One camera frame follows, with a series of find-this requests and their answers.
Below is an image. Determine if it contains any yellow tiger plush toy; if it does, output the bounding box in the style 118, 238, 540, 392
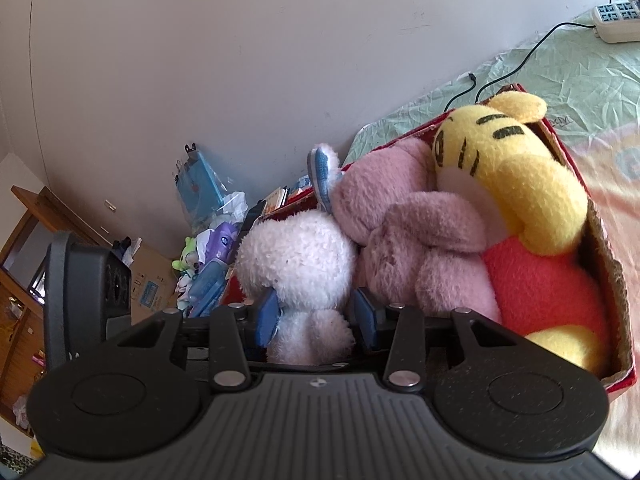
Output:
432, 91, 615, 377

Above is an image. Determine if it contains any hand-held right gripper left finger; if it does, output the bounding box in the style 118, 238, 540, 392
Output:
102, 290, 282, 393

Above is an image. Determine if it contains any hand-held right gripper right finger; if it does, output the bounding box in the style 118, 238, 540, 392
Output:
351, 287, 532, 393

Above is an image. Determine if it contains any clear plastic bag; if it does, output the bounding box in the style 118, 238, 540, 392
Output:
219, 191, 249, 222

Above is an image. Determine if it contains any wooden cabinet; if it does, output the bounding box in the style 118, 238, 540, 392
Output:
0, 185, 117, 438

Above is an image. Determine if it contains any black charger cable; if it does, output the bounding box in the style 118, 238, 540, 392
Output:
444, 22, 599, 112

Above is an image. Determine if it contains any purple toy package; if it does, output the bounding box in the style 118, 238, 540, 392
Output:
187, 255, 233, 318

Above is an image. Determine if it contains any picture book with red figure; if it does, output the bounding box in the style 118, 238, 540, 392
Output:
262, 186, 292, 217

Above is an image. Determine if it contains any blue packet in plastic bag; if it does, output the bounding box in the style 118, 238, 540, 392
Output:
175, 150, 224, 222

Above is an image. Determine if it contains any purple printed package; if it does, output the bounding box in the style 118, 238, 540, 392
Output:
199, 221, 242, 267

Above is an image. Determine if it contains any brown cardboard carton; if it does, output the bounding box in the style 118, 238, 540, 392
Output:
107, 239, 184, 325

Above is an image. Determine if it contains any white power strip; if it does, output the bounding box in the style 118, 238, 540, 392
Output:
592, 0, 640, 44

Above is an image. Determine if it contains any small green toy figure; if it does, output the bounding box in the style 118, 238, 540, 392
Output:
171, 236, 202, 273

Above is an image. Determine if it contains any red cardboard box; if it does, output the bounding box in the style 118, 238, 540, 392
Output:
220, 82, 638, 402

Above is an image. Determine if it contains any white rabbit plush toy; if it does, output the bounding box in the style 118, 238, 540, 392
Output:
235, 142, 359, 367

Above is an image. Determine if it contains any mauve pink plush toy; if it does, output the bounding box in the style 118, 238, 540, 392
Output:
332, 137, 503, 325

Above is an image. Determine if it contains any black phone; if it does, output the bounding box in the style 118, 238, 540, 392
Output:
243, 199, 267, 233

